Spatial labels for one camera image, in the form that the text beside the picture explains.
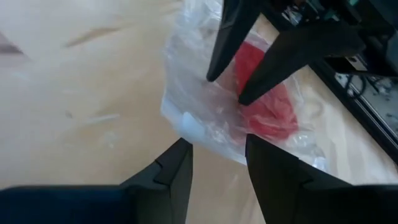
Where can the clear plastic bag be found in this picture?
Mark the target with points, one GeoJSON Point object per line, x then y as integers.
{"type": "Point", "coordinates": [192, 93]}

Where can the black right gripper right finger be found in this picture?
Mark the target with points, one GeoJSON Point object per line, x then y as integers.
{"type": "Point", "coordinates": [295, 199]}

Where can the black table edge frame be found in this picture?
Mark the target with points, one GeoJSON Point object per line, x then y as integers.
{"type": "Point", "coordinates": [357, 112]}

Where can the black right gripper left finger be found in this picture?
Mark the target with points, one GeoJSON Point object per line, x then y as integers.
{"type": "Point", "coordinates": [155, 199]}

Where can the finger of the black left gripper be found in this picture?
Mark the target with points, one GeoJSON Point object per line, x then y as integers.
{"type": "Point", "coordinates": [233, 31]}
{"type": "Point", "coordinates": [295, 53]}

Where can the red elastic bandage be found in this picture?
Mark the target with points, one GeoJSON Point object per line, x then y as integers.
{"type": "Point", "coordinates": [270, 118]}

